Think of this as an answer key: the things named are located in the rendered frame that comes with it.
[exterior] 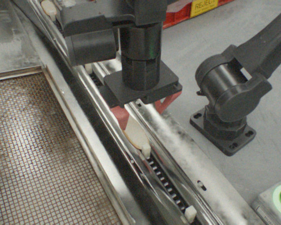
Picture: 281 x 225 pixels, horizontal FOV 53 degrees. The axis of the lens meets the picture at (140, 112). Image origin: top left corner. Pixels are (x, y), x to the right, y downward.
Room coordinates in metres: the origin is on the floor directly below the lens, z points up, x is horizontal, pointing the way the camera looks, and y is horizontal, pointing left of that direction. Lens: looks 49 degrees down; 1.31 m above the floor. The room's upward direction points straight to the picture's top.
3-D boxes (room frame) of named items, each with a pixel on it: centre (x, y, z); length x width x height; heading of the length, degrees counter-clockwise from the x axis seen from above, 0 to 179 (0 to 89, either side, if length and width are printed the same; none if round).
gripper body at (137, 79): (0.33, 0.00, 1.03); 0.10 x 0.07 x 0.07; 120
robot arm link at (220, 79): (0.37, -0.16, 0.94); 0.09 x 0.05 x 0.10; 107
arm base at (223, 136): (0.38, -0.18, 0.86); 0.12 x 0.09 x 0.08; 37
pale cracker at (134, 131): (0.35, 0.02, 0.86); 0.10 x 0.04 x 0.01; 30
